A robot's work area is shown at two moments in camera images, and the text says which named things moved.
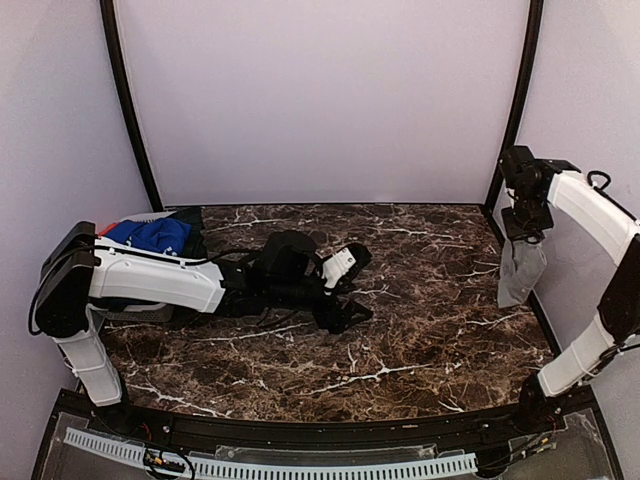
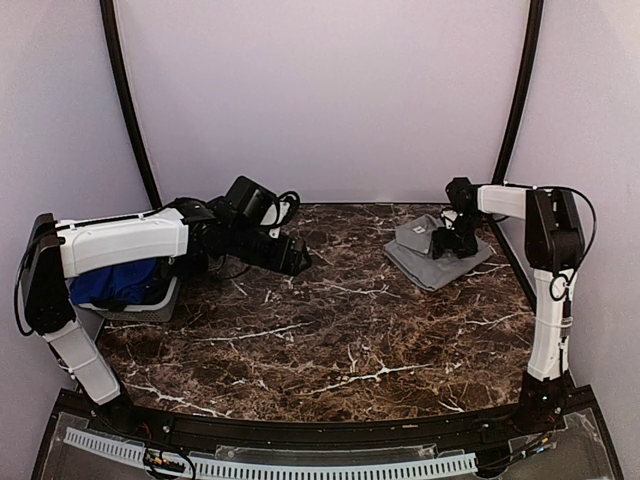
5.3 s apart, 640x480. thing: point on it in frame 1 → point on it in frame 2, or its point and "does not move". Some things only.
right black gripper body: [528, 219] → [460, 240]
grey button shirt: [522, 265] → [412, 251]
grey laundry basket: [157, 312] does not move
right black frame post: [532, 53] does not move
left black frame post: [108, 13] does not move
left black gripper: [338, 323] → [291, 267]
